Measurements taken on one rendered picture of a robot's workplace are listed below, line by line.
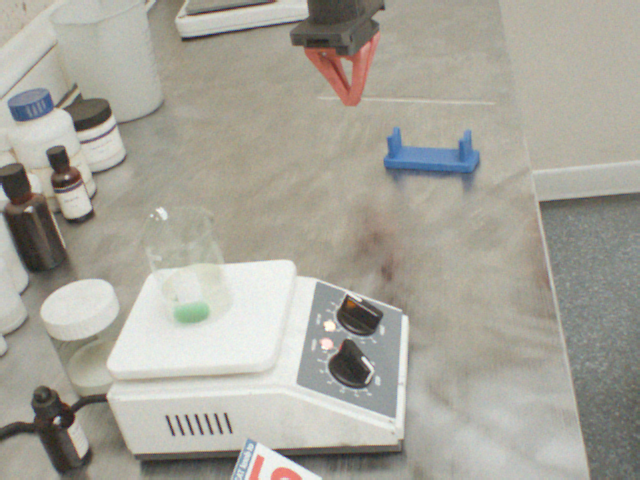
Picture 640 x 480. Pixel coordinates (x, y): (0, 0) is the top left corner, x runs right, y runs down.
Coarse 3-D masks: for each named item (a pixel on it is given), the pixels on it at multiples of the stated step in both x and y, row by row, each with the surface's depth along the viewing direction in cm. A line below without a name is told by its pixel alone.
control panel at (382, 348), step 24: (336, 288) 67; (312, 312) 64; (336, 312) 65; (384, 312) 67; (312, 336) 62; (336, 336) 63; (360, 336) 64; (384, 336) 65; (312, 360) 60; (384, 360) 63; (312, 384) 58; (336, 384) 59; (384, 384) 61; (384, 408) 59
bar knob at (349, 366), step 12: (348, 348) 60; (336, 360) 60; (348, 360) 60; (360, 360) 59; (336, 372) 59; (348, 372) 60; (360, 372) 59; (372, 372) 59; (348, 384) 59; (360, 384) 59
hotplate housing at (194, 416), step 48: (288, 336) 61; (144, 384) 60; (192, 384) 59; (240, 384) 58; (288, 384) 57; (144, 432) 61; (192, 432) 60; (240, 432) 60; (288, 432) 59; (336, 432) 59; (384, 432) 58
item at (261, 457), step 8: (256, 448) 57; (256, 456) 57; (264, 456) 57; (272, 456) 58; (256, 464) 57; (264, 464) 57; (272, 464) 57; (280, 464) 58; (288, 464) 58; (248, 472) 56; (256, 472) 56; (264, 472) 56; (272, 472) 57; (280, 472) 57; (288, 472) 57; (296, 472) 58
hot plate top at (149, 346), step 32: (256, 288) 64; (288, 288) 63; (128, 320) 63; (160, 320) 63; (224, 320) 61; (256, 320) 61; (128, 352) 60; (160, 352) 59; (192, 352) 59; (224, 352) 58; (256, 352) 58
